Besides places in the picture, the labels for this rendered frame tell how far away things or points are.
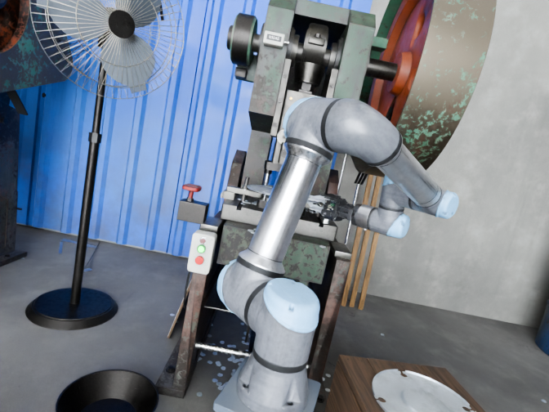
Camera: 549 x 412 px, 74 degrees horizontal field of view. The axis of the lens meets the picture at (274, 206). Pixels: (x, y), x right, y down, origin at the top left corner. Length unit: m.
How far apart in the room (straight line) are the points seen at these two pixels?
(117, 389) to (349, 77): 1.38
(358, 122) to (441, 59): 0.51
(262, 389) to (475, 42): 1.06
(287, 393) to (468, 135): 2.49
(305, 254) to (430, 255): 1.79
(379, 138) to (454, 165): 2.20
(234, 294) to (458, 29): 0.95
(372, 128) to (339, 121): 0.07
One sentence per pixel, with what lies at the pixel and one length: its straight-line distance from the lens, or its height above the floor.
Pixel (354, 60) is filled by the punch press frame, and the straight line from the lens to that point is 1.44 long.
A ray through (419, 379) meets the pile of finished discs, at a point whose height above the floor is 0.35.
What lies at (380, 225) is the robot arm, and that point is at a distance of 1.15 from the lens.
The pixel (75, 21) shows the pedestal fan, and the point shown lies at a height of 1.26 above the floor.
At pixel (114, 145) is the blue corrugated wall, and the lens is 2.88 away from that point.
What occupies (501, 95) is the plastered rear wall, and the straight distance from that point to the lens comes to 3.10.
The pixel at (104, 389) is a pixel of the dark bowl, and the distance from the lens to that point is 1.52.
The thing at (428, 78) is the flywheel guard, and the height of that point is 1.23.
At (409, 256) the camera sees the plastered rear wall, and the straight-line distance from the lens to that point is 2.95.
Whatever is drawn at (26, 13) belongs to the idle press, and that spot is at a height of 1.32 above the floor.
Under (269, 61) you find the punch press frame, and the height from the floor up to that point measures 1.24.
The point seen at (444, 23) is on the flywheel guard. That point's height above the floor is 1.38.
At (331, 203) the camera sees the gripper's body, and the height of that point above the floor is 0.81.
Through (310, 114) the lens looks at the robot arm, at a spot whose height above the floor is 1.04.
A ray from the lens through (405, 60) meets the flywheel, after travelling 1.54.
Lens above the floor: 0.95
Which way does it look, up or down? 9 degrees down
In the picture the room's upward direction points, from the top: 12 degrees clockwise
